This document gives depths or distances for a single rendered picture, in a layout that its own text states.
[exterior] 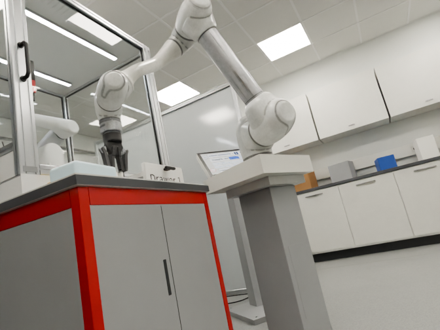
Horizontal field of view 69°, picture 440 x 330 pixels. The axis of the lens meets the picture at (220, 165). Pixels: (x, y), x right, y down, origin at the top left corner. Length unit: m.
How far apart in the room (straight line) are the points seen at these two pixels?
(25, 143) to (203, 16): 0.92
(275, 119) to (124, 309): 0.92
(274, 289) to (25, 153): 1.19
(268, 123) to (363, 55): 3.98
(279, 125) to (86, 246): 0.91
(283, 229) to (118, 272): 0.82
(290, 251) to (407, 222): 2.79
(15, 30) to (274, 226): 1.43
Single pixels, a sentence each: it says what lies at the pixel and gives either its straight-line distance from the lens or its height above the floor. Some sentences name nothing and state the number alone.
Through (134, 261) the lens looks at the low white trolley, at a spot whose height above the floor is 0.53.
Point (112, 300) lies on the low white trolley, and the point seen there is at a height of 0.46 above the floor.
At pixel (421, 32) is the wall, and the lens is 5.37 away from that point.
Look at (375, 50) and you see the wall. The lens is 5.29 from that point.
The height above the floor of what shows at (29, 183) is 0.90.
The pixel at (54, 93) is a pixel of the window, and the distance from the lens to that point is 1.74.
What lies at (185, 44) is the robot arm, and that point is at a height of 1.48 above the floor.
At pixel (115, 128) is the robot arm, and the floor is 1.06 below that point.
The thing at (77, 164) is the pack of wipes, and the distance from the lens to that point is 0.86.
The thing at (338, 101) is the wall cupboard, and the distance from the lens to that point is 4.72.
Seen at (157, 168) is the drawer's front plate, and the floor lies 0.91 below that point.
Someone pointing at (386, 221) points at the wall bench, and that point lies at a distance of 4.15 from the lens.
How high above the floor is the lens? 0.55
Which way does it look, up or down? 12 degrees up
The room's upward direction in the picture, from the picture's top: 12 degrees counter-clockwise
